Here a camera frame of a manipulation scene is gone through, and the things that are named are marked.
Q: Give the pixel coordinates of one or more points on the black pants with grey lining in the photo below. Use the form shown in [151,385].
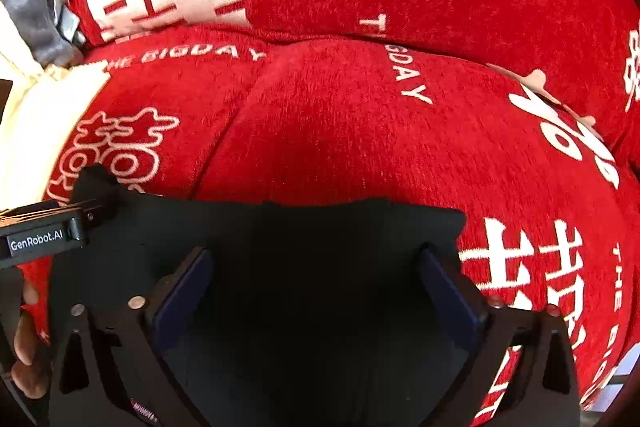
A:
[300,247]

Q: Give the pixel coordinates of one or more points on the cream cloth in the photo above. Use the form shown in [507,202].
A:
[35,122]

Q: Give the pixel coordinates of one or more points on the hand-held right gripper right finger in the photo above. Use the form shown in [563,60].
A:
[450,302]

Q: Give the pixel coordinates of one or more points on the person's left hand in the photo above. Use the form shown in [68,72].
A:
[30,347]

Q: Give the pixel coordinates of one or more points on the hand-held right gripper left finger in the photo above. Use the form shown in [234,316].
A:
[182,302]

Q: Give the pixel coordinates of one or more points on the red printed sofa seat cover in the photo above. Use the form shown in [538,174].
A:
[350,132]

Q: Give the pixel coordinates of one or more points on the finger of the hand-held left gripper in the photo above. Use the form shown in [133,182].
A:
[92,213]

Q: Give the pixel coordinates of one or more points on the grey cloth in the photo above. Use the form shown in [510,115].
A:
[35,2]

